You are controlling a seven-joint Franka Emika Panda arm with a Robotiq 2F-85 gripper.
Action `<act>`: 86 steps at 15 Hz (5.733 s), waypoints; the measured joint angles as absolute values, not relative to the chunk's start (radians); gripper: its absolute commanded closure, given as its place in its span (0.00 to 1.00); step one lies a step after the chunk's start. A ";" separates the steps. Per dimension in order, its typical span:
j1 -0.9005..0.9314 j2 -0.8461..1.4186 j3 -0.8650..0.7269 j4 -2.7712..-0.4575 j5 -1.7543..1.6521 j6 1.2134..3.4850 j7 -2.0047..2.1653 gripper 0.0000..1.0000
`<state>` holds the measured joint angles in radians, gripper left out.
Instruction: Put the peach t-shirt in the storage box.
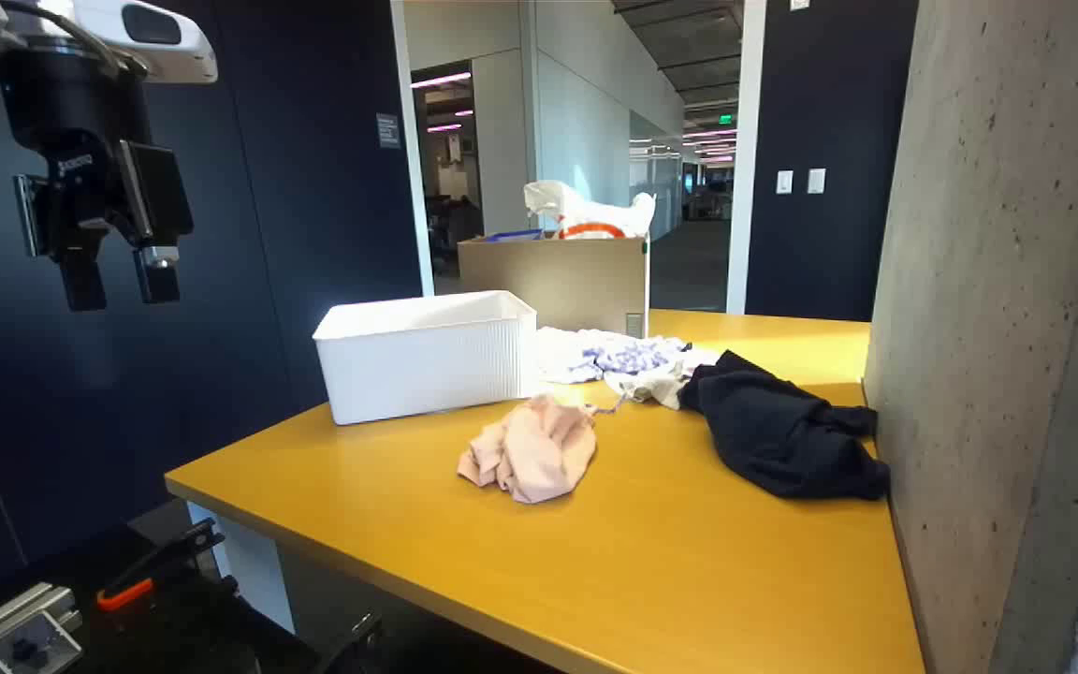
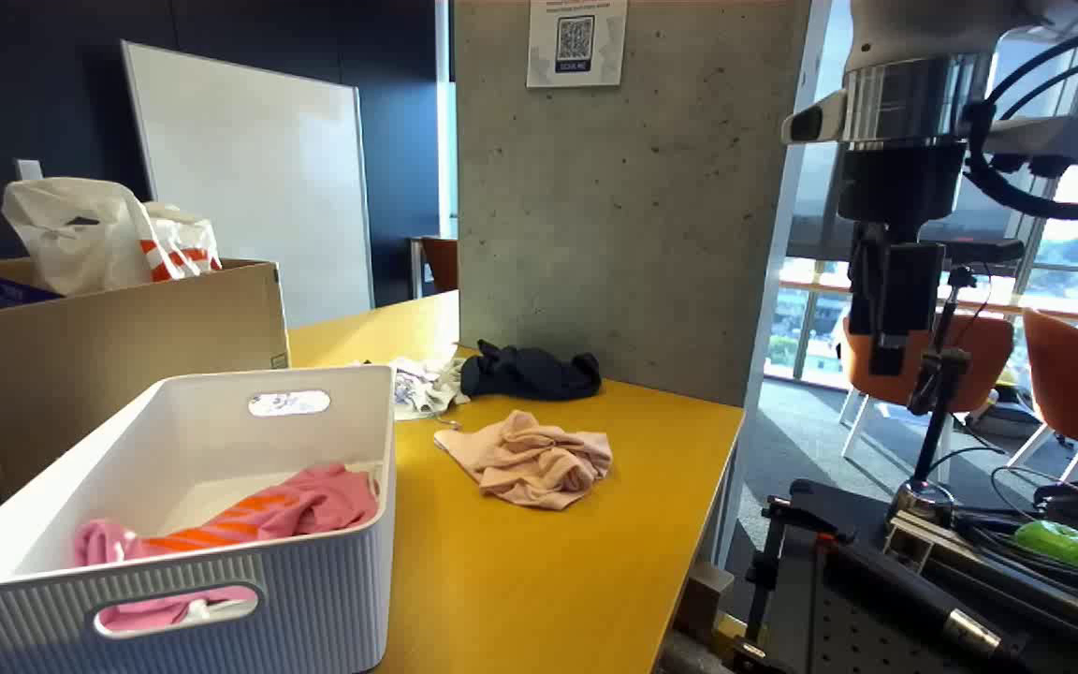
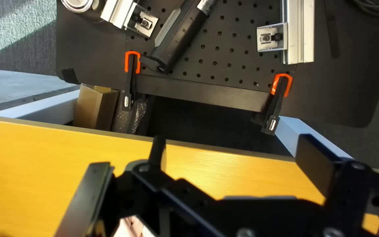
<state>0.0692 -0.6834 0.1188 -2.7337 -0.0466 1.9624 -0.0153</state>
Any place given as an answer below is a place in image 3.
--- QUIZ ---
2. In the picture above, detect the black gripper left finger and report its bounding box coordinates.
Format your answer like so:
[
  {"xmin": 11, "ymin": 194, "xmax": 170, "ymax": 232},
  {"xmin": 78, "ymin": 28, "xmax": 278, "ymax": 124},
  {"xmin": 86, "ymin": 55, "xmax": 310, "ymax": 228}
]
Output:
[{"xmin": 56, "ymin": 162, "xmax": 114, "ymax": 237}]

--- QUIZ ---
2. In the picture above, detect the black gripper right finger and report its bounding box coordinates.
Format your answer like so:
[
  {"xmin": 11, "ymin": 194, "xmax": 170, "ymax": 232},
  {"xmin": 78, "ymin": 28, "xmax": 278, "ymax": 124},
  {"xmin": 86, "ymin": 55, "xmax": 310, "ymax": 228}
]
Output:
[{"xmin": 295, "ymin": 134, "xmax": 344, "ymax": 196}]

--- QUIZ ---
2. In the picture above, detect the brown cardboard box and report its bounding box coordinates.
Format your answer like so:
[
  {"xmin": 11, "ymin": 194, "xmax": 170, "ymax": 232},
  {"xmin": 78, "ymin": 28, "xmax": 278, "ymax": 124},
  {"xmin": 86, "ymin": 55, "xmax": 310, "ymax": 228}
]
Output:
[{"xmin": 74, "ymin": 84, "xmax": 119, "ymax": 130}]

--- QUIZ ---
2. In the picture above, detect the black perforated mounting board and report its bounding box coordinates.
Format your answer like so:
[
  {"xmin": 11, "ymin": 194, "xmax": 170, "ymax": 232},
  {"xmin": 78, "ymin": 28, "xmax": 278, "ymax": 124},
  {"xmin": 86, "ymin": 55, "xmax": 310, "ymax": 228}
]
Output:
[{"xmin": 57, "ymin": 0, "xmax": 379, "ymax": 126}]

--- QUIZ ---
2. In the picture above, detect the orange black clamp right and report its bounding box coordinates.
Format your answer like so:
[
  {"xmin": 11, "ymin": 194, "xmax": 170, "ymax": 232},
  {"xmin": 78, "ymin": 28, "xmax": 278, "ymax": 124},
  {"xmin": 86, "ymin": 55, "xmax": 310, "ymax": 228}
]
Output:
[{"xmin": 252, "ymin": 72, "xmax": 294, "ymax": 136}]

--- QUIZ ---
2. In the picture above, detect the orange black clamp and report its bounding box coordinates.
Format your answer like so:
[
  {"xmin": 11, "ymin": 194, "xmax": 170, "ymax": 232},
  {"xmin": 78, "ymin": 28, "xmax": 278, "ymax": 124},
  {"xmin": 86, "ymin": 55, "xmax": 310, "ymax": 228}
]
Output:
[
  {"xmin": 252, "ymin": 72, "xmax": 294, "ymax": 136},
  {"xmin": 122, "ymin": 50, "xmax": 143, "ymax": 111}
]

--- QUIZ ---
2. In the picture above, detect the black crossbar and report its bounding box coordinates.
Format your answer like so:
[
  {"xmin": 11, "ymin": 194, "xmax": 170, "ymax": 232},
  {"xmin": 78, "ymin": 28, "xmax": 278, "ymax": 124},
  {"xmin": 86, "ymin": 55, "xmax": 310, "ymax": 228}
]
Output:
[{"xmin": 137, "ymin": 75, "xmax": 269, "ymax": 112}]

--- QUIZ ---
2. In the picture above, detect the orange black clamp left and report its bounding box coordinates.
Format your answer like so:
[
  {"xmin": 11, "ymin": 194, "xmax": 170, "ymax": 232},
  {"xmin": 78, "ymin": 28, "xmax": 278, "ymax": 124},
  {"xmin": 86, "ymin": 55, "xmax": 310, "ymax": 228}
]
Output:
[{"xmin": 122, "ymin": 50, "xmax": 143, "ymax": 111}]

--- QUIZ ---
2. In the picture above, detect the silver aluminium extrusion block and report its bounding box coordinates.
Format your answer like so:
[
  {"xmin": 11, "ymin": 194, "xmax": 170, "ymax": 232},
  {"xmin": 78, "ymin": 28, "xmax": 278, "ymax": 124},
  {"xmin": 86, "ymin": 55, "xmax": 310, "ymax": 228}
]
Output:
[{"xmin": 102, "ymin": 0, "xmax": 158, "ymax": 38}]

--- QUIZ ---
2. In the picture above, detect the silver corner bracket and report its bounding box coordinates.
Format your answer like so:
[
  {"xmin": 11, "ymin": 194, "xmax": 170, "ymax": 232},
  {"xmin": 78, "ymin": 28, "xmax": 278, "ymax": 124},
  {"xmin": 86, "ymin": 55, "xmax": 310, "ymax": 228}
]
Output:
[{"xmin": 257, "ymin": 22, "xmax": 287, "ymax": 53}]

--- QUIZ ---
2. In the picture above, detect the silver aluminium extrusion rail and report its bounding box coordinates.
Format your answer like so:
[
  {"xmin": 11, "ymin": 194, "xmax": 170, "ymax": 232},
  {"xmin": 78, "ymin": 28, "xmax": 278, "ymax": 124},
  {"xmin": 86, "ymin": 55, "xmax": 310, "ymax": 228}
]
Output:
[{"xmin": 283, "ymin": 0, "xmax": 315, "ymax": 65}]

